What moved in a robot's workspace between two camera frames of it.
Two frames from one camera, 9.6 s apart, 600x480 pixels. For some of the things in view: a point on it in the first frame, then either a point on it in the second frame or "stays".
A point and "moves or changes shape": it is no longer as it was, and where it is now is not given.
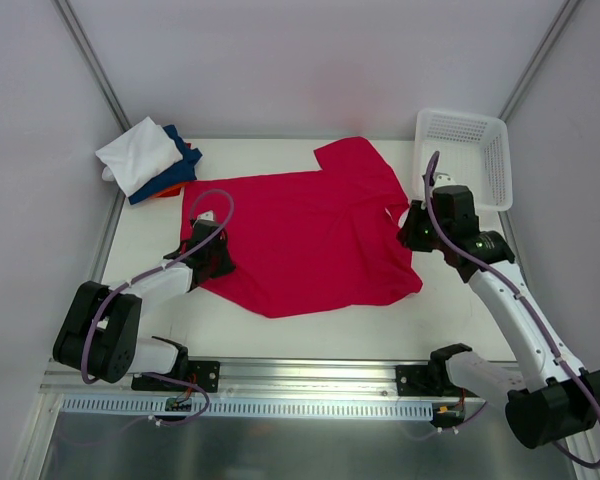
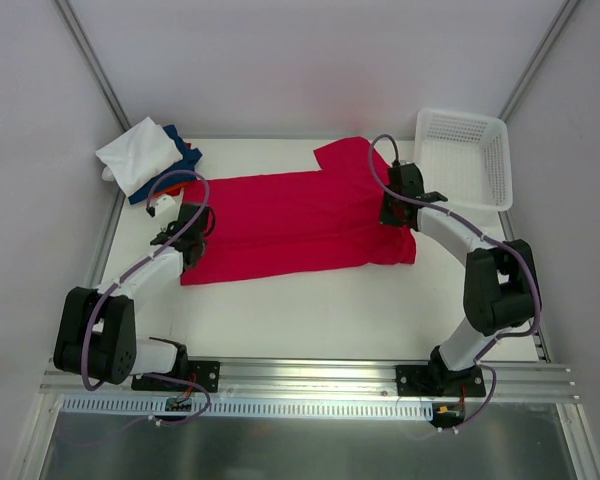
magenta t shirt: [312, 239] moves or changes shape
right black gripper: [411, 228] -> [393, 212]
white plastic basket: [472, 149] stays
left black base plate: [205, 375] stays
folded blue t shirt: [180, 173] stays
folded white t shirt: [139, 154] stays
